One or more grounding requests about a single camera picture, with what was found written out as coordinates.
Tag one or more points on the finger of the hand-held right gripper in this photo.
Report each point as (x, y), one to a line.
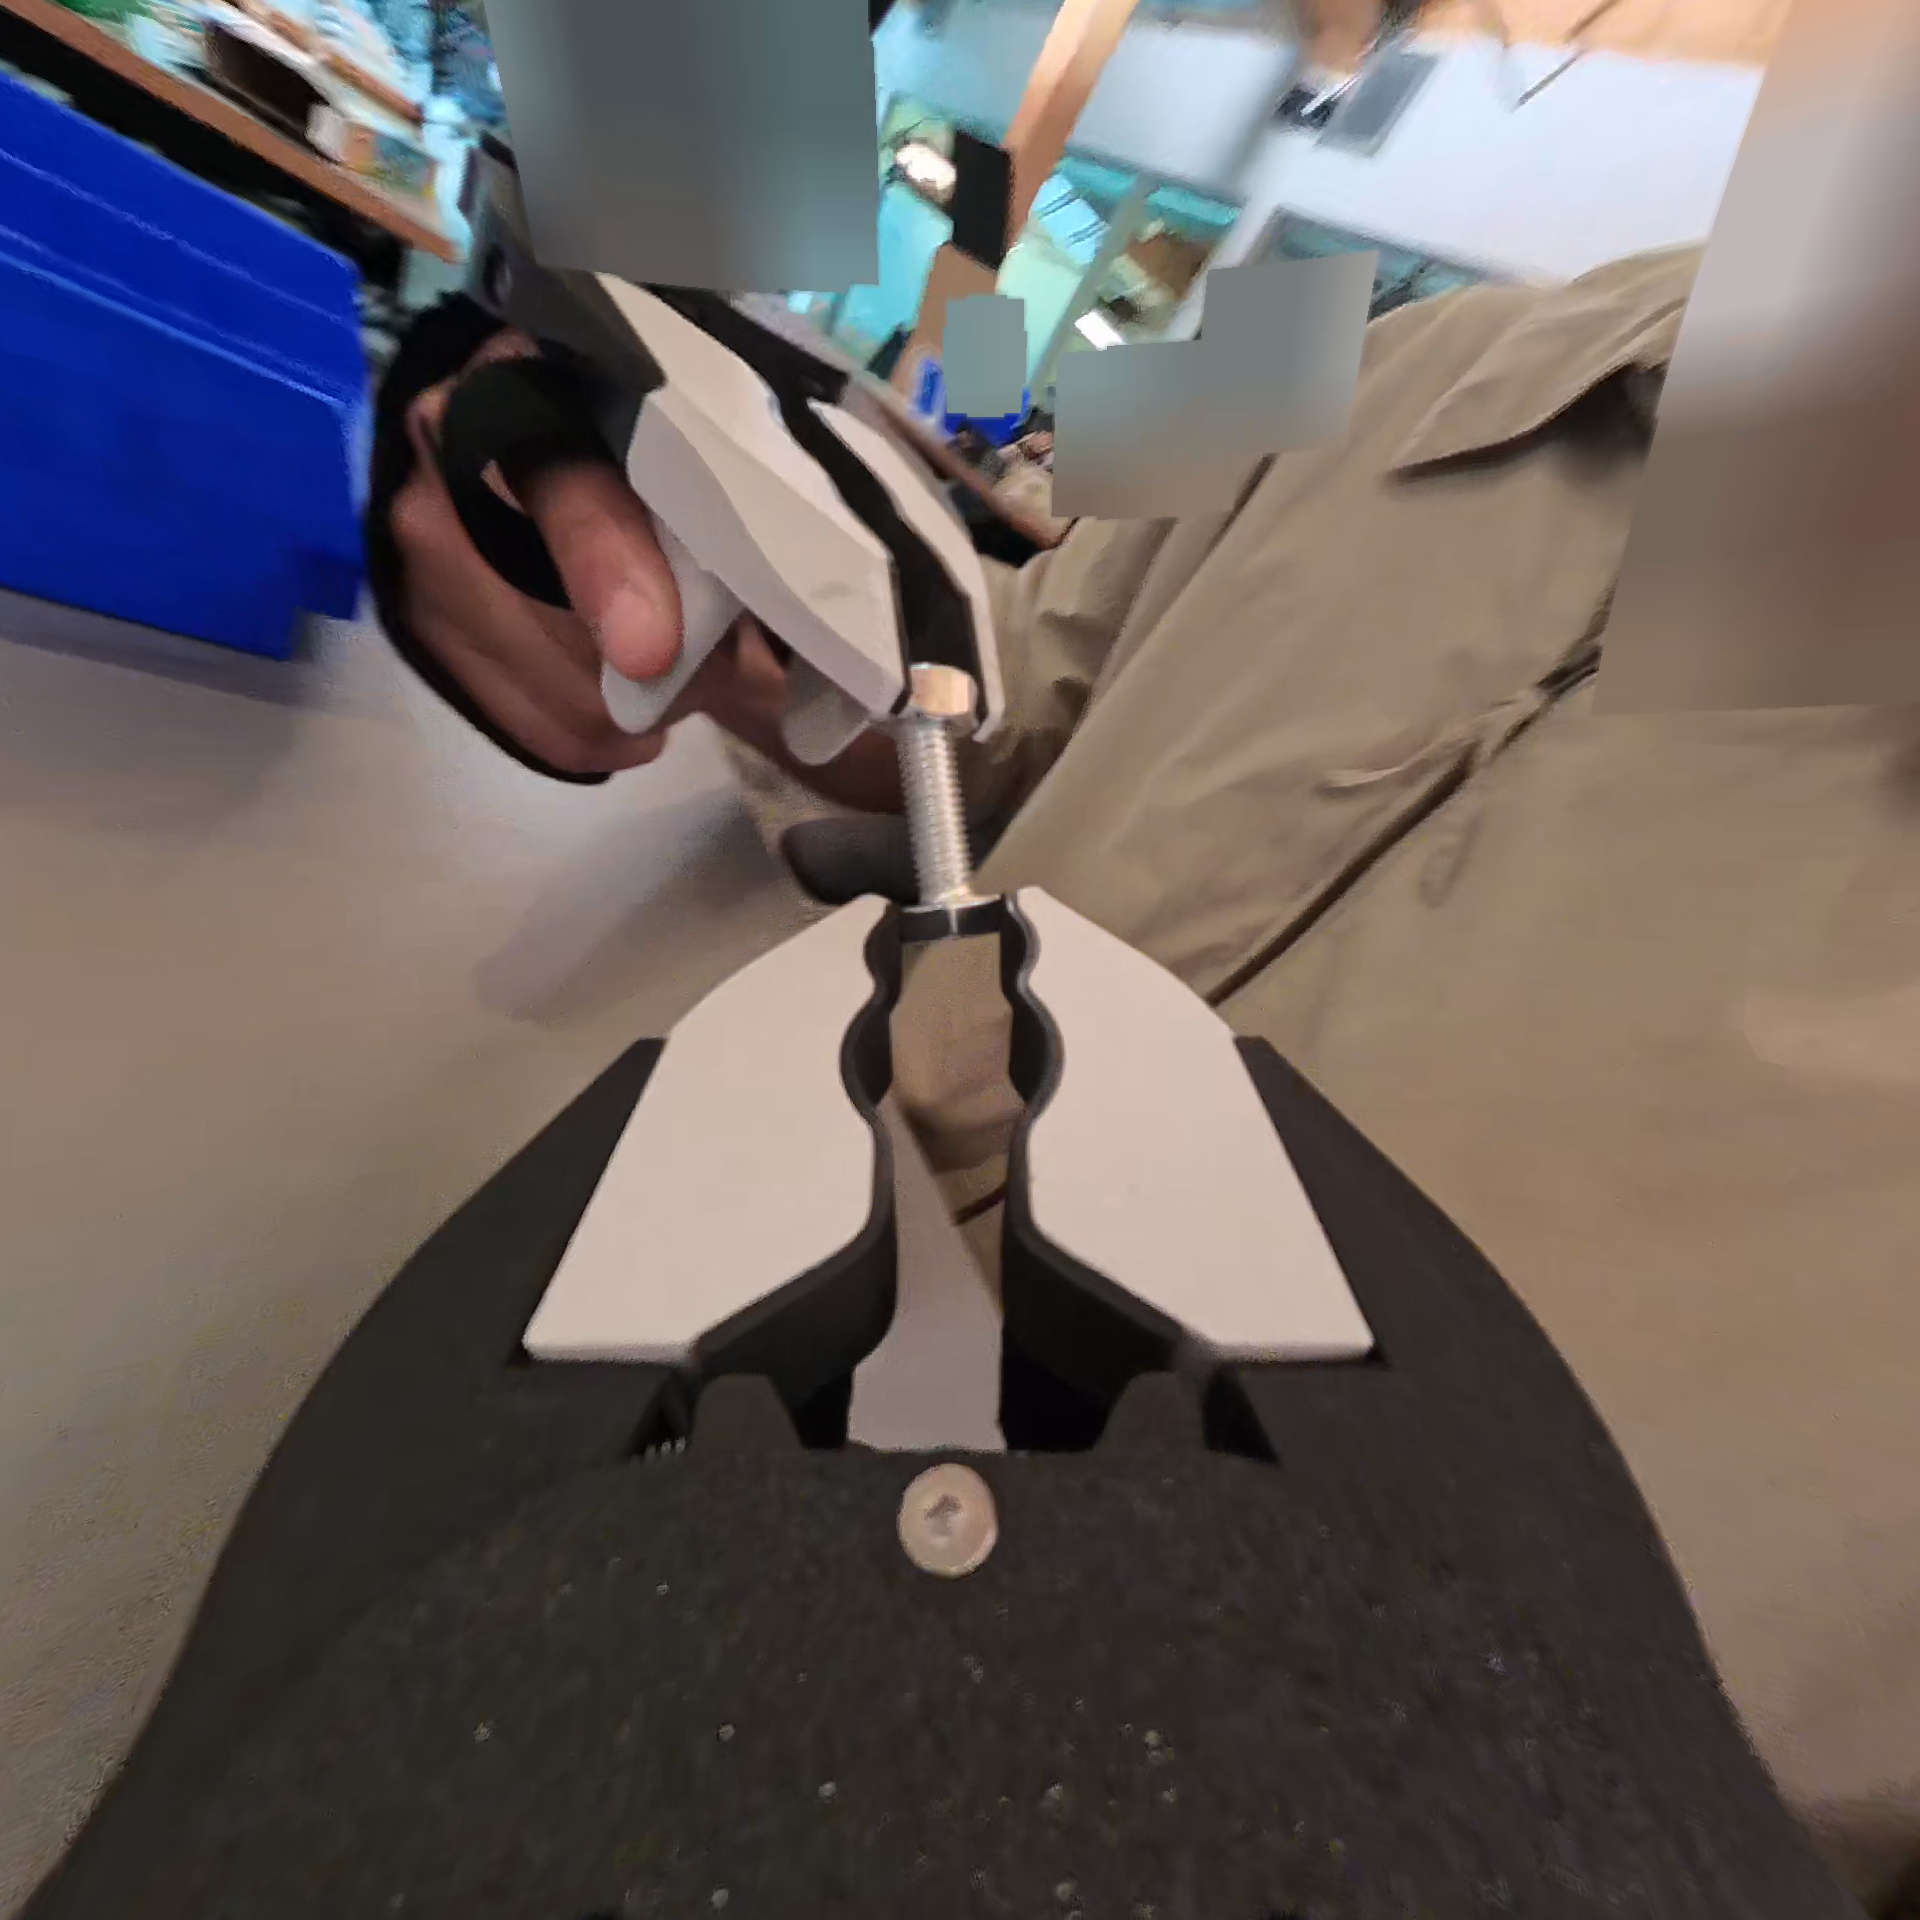
(937, 532)
(763, 511)

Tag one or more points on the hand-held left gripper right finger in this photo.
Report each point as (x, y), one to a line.
(1184, 1170)

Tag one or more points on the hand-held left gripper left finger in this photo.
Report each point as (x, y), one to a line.
(704, 1170)

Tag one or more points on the steel hex nut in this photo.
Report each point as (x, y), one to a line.
(941, 690)

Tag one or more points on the steel hex bolt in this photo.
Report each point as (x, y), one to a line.
(937, 809)

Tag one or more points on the blue plastic bin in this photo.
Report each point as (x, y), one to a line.
(181, 450)

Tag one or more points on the person's right hand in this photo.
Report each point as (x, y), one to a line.
(494, 628)

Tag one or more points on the wooden board document stand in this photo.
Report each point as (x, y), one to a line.
(954, 271)

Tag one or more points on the colourful cardboard box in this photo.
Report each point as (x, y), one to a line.
(382, 157)

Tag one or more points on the black office chair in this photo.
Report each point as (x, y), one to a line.
(848, 861)

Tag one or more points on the black flag panel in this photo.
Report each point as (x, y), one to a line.
(982, 195)

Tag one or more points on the wooden table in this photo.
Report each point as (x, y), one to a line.
(269, 141)

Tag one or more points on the wall vent grille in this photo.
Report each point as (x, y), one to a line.
(1381, 98)

